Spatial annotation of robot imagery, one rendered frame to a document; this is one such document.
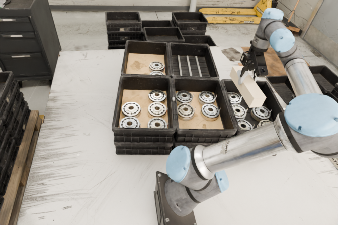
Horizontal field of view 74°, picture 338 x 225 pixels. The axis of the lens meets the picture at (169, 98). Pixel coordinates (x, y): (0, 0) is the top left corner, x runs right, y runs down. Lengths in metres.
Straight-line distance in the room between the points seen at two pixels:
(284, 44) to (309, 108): 0.34
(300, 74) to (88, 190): 1.01
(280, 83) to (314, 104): 2.14
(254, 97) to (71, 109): 1.06
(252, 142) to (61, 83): 1.36
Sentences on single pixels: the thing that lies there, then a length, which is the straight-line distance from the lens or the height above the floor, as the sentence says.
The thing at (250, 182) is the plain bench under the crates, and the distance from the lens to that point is 1.29.
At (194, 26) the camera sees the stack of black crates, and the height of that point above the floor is 0.53.
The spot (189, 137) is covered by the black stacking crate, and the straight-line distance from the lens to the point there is 1.13.
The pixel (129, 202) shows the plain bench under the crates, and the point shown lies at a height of 0.70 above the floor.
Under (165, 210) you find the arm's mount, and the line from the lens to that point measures 0.92.
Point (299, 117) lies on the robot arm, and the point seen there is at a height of 1.38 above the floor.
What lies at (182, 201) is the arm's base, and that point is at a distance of 0.94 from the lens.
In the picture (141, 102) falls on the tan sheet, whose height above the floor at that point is 0.83.
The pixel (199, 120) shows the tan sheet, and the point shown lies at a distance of 1.26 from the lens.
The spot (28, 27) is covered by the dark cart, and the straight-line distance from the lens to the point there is 2.44.
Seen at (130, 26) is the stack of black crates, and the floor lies 0.54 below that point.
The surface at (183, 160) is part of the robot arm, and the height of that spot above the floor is 1.12.
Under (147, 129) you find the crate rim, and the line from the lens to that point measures 1.05.
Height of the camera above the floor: 1.76
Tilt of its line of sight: 44 degrees down
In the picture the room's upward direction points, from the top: 7 degrees clockwise
